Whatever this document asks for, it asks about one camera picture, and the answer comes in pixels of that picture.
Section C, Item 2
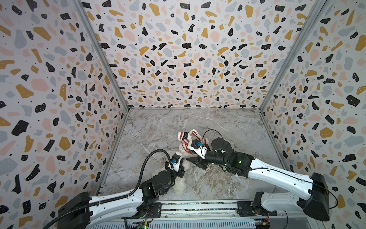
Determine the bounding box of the white plush teddy bear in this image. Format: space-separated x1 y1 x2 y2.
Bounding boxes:
152 144 202 196

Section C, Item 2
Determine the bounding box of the red white striped sweater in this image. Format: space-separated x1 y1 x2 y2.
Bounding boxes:
178 129 209 155

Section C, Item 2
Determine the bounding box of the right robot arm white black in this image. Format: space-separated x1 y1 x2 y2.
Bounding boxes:
188 138 330 221

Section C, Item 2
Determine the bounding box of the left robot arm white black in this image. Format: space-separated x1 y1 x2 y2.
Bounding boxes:
57 158 185 229

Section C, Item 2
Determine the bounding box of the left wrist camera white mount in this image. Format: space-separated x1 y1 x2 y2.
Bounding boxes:
168 153 184 173

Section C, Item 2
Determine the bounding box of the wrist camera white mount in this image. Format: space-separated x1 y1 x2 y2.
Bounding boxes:
168 153 184 173
189 139 208 159

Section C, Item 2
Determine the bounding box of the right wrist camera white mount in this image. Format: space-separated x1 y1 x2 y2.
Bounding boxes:
189 139 208 159

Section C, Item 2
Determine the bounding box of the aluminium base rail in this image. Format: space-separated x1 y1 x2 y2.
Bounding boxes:
90 200 325 229

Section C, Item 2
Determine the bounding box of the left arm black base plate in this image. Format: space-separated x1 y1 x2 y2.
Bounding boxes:
133 202 162 219

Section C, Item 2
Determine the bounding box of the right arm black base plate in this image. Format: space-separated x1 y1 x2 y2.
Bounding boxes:
236 201 277 217

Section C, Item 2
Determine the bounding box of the black corrugated cable hose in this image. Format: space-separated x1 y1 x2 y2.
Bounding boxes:
42 148 172 229

